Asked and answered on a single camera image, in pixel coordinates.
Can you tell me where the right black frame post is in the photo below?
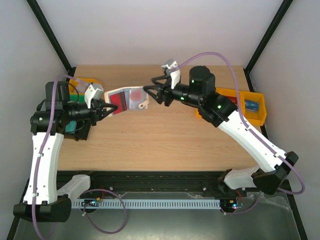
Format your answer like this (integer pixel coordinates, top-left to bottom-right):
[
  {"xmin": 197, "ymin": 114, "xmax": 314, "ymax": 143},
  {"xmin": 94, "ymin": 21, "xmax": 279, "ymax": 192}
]
[{"xmin": 244, "ymin": 0, "xmax": 294, "ymax": 76}]

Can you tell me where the black frame post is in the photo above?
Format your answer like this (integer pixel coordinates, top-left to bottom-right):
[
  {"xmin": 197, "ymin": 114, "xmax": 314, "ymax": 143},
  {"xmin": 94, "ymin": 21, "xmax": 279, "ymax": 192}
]
[
  {"xmin": 26, "ymin": 0, "xmax": 76, "ymax": 76},
  {"xmin": 244, "ymin": 0, "xmax": 294, "ymax": 76}
]

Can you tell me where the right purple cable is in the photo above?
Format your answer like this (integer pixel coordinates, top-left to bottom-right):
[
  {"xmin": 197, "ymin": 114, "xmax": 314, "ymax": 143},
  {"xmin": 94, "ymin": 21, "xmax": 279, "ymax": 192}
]
[{"xmin": 172, "ymin": 51, "xmax": 306, "ymax": 216}]

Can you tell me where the left black frame post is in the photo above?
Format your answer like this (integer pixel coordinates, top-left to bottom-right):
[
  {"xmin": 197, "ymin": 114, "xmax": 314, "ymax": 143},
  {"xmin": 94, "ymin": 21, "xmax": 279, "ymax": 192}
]
[{"xmin": 26, "ymin": 0, "xmax": 76, "ymax": 76}]

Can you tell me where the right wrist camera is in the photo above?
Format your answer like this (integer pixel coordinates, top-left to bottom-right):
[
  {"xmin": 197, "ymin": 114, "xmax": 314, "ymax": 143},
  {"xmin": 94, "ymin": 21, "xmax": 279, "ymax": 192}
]
[{"xmin": 161, "ymin": 59, "xmax": 181, "ymax": 89}]

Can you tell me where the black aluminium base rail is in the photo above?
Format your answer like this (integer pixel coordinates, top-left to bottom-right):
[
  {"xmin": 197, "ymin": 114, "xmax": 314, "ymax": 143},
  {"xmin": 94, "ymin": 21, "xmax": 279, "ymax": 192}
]
[{"xmin": 57, "ymin": 170, "xmax": 259, "ymax": 199}]

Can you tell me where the yellow bin with red cards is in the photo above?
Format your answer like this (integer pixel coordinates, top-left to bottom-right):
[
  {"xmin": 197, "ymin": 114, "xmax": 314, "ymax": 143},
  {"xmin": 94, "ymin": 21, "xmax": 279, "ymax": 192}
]
[{"xmin": 216, "ymin": 87, "xmax": 245, "ymax": 114}]

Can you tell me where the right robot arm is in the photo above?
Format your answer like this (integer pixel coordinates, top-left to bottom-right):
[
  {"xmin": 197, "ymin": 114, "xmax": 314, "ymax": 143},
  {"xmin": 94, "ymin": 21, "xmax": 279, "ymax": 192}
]
[{"xmin": 143, "ymin": 66, "xmax": 299, "ymax": 196}]

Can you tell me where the red credit card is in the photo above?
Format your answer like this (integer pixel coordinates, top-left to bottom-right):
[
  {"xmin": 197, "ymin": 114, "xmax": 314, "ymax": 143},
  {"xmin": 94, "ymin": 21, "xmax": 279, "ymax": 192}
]
[{"xmin": 108, "ymin": 91, "xmax": 128, "ymax": 115}]

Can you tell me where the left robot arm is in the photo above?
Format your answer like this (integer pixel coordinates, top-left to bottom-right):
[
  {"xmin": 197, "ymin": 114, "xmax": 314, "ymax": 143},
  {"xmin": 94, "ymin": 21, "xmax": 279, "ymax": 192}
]
[{"xmin": 13, "ymin": 81, "xmax": 117, "ymax": 223}]

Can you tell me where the green bin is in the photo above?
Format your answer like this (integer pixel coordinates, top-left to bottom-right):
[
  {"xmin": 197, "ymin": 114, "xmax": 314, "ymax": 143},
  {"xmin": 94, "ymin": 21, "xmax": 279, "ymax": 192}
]
[{"xmin": 70, "ymin": 94, "xmax": 85, "ymax": 103}]

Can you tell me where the yellow bin with blue cards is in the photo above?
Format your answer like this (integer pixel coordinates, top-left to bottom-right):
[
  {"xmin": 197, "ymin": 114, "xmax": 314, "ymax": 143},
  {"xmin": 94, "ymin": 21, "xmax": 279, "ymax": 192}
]
[{"xmin": 240, "ymin": 91, "xmax": 267, "ymax": 126}]

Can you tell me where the white card holder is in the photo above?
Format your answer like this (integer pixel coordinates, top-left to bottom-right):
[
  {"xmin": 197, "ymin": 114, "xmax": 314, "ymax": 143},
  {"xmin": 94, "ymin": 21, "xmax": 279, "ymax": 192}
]
[{"xmin": 104, "ymin": 86, "xmax": 149, "ymax": 116}]

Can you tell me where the purple cable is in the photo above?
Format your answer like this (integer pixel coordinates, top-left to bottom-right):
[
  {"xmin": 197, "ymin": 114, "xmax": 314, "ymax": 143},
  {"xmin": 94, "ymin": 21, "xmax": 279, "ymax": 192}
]
[
  {"xmin": 31, "ymin": 74, "xmax": 128, "ymax": 240},
  {"xmin": 172, "ymin": 51, "xmax": 306, "ymax": 216}
]

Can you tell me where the yellow bin with black cards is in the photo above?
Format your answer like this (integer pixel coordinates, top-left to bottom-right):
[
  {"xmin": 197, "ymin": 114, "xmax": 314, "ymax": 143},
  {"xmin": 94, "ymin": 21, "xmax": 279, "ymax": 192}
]
[{"xmin": 196, "ymin": 108, "xmax": 208, "ymax": 120}]

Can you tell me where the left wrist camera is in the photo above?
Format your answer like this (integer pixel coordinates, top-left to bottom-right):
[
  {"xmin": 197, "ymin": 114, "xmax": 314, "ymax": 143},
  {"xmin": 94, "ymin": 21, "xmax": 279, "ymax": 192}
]
[{"xmin": 84, "ymin": 82, "xmax": 104, "ymax": 109}]

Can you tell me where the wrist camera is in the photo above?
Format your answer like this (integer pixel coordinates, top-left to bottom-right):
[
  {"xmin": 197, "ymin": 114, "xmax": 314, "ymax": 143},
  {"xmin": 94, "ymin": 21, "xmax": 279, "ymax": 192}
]
[
  {"xmin": 84, "ymin": 82, "xmax": 104, "ymax": 109},
  {"xmin": 161, "ymin": 59, "xmax": 181, "ymax": 89}
]

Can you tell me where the teal holder in black bin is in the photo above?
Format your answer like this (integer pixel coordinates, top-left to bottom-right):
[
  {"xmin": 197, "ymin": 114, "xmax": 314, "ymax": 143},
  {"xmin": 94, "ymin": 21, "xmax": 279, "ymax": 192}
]
[{"xmin": 65, "ymin": 121, "xmax": 77, "ymax": 134}]

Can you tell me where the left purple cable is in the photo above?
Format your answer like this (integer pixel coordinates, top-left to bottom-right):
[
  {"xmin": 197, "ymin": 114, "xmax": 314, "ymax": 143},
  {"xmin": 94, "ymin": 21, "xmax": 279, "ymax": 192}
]
[{"xmin": 31, "ymin": 74, "xmax": 128, "ymax": 240}]

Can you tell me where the white slotted cable duct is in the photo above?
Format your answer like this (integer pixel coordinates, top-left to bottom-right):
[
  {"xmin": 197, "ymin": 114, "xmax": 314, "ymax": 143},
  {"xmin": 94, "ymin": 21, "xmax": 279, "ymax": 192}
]
[{"xmin": 71, "ymin": 199, "xmax": 221, "ymax": 210}]

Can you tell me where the grey holder in yellow bin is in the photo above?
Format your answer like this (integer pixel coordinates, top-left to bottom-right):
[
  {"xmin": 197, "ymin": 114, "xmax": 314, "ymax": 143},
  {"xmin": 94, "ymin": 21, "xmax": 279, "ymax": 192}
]
[{"xmin": 75, "ymin": 83, "xmax": 88, "ymax": 94}]

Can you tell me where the red card stack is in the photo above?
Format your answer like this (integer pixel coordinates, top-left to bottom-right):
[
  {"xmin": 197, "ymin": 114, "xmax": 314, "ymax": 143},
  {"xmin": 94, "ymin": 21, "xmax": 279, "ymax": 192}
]
[{"xmin": 228, "ymin": 96, "xmax": 238, "ymax": 106}]

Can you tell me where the blue card stack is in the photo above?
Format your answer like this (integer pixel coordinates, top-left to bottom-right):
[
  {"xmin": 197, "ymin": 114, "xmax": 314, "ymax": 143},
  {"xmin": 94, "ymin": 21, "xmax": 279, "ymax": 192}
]
[{"xmin": 244, "ymin": 99, "xmax": 259, "ymax": 113}]

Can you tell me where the yellow bin far left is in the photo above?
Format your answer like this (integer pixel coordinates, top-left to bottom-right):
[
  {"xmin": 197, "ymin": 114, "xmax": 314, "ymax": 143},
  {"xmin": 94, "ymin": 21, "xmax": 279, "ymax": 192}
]
[{"xmin": 68, "ymin": 78, "xmax": 103, "ymax": 95}]

